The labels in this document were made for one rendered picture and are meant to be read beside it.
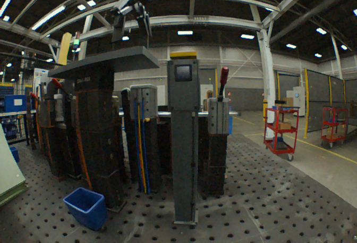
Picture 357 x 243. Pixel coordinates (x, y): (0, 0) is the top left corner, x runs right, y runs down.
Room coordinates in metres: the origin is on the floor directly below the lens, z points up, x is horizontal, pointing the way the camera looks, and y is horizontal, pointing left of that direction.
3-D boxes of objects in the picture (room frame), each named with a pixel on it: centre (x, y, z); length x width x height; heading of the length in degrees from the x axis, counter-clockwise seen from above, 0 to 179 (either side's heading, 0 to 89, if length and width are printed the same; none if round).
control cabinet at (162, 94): (9.73, 0.91, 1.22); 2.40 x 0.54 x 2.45; 174
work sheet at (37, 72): (0.96, 1.43, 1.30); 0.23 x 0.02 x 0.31; 173
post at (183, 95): (0.34, -0.02, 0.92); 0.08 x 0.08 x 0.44; 83
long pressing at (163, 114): (0.73, 0.41, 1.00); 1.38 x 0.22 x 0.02; 83
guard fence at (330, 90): (2.77, -5.29, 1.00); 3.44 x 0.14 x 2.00; 88
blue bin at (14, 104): (0.59, 1.35, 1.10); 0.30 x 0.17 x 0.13; 167
